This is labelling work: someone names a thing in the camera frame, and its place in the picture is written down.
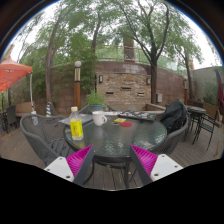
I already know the wooden globe lamp post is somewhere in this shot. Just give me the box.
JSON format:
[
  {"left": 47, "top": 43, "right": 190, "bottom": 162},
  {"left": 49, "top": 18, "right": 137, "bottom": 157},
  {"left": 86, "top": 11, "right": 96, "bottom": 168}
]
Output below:
[
  {"left": 73, "top": 60, "right": 83, "bottom": 111},
  {"left": 183, "top": 75, "right": 190, "bottom": 106}
]

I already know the grey laptop with stickers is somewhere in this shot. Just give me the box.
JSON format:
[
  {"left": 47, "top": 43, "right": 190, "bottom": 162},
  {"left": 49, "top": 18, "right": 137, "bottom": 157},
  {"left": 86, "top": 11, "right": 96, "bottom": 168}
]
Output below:
[{"left": 58, "top": 113, "right": 95, "bottom": 127}]

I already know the dark round side table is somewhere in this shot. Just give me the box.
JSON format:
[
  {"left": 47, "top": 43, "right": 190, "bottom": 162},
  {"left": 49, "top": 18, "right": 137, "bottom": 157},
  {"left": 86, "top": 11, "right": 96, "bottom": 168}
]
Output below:
[{"left": 186, "top": 105, "right": 208, "bottom": 145}]

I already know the dark metal chair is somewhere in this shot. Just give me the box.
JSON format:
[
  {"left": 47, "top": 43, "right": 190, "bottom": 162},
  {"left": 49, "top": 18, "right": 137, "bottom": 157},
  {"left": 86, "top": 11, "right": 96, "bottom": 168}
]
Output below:
[{"left": 196, "top": 113, "right": 223, "bottom": 151}]

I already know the white mug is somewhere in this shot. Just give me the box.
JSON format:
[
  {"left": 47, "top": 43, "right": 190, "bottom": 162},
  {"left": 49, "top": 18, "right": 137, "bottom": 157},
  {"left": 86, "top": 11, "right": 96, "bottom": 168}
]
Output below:
[{"left": 91, "top": 110, "right": 108, "bottom": 127}]

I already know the orange parasol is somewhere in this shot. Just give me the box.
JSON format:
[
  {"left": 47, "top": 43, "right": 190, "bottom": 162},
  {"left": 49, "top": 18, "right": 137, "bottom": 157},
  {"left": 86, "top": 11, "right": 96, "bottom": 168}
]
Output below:
[{"left": 0, "top": 56, "right": 37, "bottom": 116}]

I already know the black laptop with stickers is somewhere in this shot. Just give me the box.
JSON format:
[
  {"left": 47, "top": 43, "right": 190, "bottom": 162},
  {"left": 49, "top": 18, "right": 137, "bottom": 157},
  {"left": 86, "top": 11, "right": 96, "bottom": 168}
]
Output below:
[{"left": 117, "top": 110, "right": 157, "bottom": 122}]

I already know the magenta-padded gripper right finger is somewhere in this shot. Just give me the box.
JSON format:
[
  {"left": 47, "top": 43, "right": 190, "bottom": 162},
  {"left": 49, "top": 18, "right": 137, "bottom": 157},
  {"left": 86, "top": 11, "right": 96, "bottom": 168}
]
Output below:
[{"left": 129, "top": 144, "right": 184, "bottom": 186}]

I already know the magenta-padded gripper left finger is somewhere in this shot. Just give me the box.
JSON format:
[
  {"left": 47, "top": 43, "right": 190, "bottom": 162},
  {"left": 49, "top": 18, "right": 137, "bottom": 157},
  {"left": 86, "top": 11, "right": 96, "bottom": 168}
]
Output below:
[{"left": 43, "top": 144, "right": 96, "bottom": 187}]

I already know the yellow-labelled clear drink bottle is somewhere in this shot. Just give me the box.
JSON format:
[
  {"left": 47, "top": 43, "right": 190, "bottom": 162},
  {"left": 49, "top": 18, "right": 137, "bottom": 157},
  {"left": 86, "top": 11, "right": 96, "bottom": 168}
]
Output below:
[{"left": 69, "top": 106, "right": 85, "bottom": 141}]

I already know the black jacket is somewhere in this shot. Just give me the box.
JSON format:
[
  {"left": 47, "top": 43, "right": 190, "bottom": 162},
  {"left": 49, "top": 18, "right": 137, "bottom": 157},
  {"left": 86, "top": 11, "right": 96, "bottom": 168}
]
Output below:
[{"left": 160, "top": 100, "right": 189, "bottom": 134}]

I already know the closed red parasol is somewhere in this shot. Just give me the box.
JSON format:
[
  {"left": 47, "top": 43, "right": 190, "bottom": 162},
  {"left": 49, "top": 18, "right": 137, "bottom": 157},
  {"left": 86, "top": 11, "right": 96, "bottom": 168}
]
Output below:
[{"left": 214, "top": 68, "right": 224, "bottom": 109}]

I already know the tall green tree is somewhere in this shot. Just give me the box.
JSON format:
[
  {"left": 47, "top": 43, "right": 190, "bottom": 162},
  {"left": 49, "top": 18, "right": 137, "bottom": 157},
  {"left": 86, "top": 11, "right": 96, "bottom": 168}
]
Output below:
[
  {"left": 19, "top": 0, "right": 88, "bottom": 116},
  {"left": 109, "top": 0, "right": 188, "bottom": 105}
]

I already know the blue yellow striped cone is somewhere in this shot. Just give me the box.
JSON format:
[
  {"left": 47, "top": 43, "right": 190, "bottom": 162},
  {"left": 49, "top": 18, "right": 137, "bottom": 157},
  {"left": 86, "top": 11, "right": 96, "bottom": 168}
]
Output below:
[{"left": 45, "top": 101, "right": 53, "bottom": 118}]

